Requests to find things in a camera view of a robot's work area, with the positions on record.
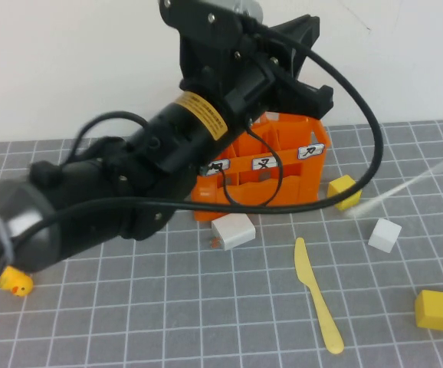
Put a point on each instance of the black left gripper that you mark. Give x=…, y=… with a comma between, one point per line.
x=221, y=53

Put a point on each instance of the white plastic knife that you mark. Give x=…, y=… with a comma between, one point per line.
x=398, y=188

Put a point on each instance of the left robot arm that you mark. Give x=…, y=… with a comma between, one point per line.
x=102, y=191

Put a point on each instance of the orange plastic cutlery crate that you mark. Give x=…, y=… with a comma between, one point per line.
x=290, y=188

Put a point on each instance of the white paper label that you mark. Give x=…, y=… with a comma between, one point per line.
x=221, y=165
x=311, y=151
x=265, y=164

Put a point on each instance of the yellow warning sticker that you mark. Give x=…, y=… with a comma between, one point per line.
x=204, y=115

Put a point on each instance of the yellow cube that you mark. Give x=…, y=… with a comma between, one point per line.
x=342, y=186
x=434, y=310

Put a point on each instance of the white power adapter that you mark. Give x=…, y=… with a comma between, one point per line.
x=235, y=230

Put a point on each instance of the white cube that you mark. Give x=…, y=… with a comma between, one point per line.
x=384, y=235

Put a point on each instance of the yellow plastic knife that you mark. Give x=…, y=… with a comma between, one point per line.
x=306, y=272

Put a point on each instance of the gray grid mat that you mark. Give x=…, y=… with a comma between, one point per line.
x=168, y=306

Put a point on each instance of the yellow rubber duck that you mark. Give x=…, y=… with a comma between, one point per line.
x=16, y=283

